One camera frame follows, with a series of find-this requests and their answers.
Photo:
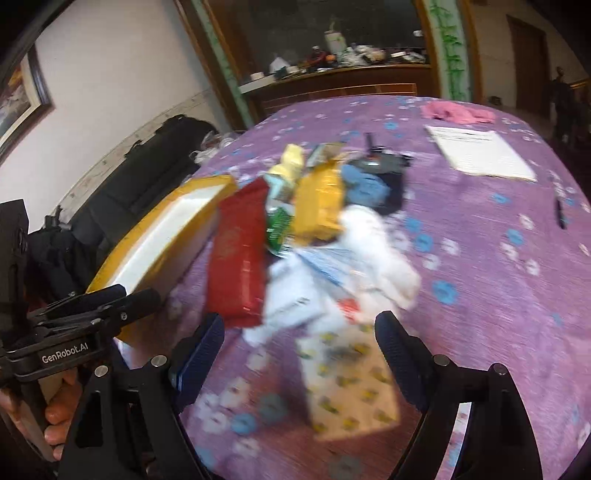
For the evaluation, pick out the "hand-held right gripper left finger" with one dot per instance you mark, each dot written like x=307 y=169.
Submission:
x=203 y=360

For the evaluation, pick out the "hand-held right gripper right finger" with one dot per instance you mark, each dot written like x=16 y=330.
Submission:
x=397 y=360

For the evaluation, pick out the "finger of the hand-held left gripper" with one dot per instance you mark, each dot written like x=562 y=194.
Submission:
x=134 y=304
x=92 y=297

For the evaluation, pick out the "patterned tissue pack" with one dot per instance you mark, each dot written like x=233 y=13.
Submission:
x=351 y=383

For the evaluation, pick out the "yellow taped foam box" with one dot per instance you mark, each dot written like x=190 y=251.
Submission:
x=152 y=249

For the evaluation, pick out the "red packet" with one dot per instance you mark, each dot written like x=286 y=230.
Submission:
x=238 y=258

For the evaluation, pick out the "white packet with blue print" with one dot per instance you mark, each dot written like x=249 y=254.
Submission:
x=300 y=286

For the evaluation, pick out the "yellow packet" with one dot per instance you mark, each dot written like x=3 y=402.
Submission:
x=318 y=203

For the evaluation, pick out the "blue cloth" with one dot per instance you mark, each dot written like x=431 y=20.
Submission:
x=364 y=184

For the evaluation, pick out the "light teal packet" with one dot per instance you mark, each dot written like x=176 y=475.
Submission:
x=279 y=189

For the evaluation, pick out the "pale yellow plush toy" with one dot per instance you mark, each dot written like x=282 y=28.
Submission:
x=290 y=164

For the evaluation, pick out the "person's left hand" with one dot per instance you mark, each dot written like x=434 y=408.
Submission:
x=62 y=406

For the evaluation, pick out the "black backpack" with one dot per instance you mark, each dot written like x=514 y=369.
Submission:
x=60 y=267

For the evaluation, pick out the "purple floral blanket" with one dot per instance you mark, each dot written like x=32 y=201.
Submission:
x=485 y=286

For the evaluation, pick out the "black sofa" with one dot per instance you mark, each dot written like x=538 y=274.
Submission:
x=147 y=170

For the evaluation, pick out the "clear plastic bags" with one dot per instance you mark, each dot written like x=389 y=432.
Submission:
x=217 y=145

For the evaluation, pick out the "green and tan packet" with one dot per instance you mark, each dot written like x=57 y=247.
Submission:
x=325 y=153

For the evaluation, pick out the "black pen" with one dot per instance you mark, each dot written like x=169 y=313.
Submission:
x=561 y=214

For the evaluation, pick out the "white paper sheet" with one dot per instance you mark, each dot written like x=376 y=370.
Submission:
x=480 y=152

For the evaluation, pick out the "pink cloth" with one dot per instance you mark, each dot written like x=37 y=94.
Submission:
x=455 y=113

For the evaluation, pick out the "wooden dresser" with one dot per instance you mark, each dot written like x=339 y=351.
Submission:
x=341 y=87

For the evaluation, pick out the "pile of dresser clutter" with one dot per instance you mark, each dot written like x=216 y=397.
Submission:
x=364 y=55

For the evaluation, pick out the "dark standing object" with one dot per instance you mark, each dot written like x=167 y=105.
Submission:
x=562 y=101

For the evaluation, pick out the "wooden door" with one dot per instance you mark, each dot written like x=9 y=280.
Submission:
x=526 y=64

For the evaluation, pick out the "white container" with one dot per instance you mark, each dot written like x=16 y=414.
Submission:
x=335 y=42

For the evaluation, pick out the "framed wall picture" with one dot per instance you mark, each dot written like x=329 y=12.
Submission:
x=18 y=101

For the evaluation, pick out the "mirror with green frame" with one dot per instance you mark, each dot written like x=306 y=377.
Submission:
x=295 y=27

